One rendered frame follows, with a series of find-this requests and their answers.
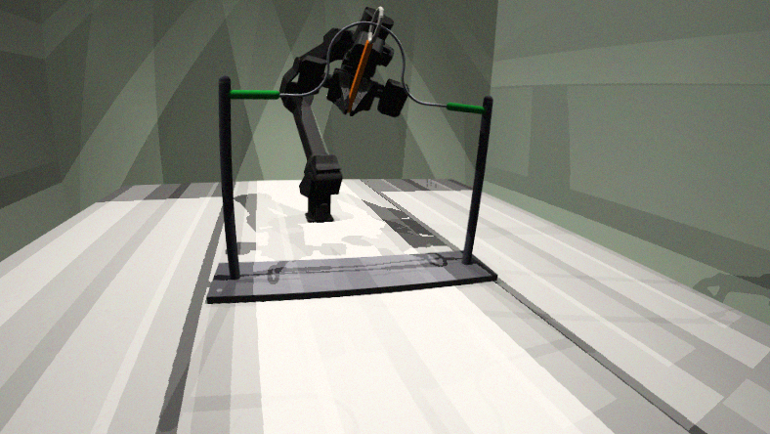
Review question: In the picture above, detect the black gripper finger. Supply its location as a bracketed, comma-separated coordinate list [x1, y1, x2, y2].
[326, 69, 352, 114]
[350, 77, 379, 116]

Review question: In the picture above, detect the orange handle with grey loop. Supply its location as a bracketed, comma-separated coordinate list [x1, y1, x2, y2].
[347, 7, 384, 112]

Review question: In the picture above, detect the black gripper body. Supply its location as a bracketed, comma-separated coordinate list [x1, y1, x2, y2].
[297, 55, 407, 117]

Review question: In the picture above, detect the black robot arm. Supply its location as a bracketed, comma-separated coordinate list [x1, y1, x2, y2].
[279, 24, 394, 223]

